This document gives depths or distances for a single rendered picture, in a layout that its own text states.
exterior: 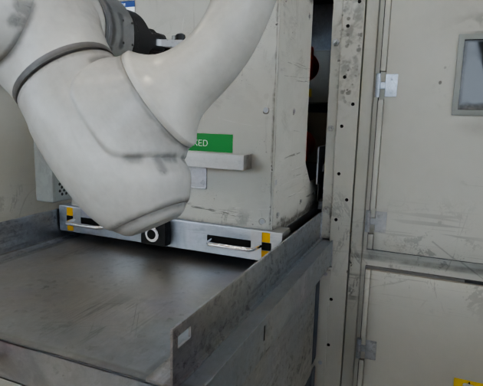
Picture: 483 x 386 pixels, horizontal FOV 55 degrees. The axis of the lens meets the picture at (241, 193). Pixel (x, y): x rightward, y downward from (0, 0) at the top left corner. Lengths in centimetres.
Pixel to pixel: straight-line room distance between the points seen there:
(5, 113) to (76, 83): 85
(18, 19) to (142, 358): 39
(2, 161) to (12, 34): 83
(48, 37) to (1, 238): 66
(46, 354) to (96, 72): 37
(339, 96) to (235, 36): 71
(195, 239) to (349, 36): 56
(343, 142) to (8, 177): 81
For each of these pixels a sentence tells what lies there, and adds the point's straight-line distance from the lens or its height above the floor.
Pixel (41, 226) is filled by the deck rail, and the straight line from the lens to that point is 112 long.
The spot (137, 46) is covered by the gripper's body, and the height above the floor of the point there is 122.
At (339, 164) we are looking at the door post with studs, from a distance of 110.
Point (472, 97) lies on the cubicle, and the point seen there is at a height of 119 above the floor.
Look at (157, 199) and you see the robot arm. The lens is 39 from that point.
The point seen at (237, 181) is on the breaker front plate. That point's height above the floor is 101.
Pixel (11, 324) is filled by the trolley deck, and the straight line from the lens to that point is 74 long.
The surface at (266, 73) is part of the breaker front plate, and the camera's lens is 86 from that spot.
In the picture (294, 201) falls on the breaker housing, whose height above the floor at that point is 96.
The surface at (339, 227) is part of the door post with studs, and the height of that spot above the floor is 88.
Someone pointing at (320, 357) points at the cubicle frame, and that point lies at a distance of 124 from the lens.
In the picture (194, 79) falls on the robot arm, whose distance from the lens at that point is 40.
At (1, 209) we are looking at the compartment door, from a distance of 127.
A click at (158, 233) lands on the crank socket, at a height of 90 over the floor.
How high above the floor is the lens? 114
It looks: 10 degrees down
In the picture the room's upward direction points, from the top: 1 degrees clockwise
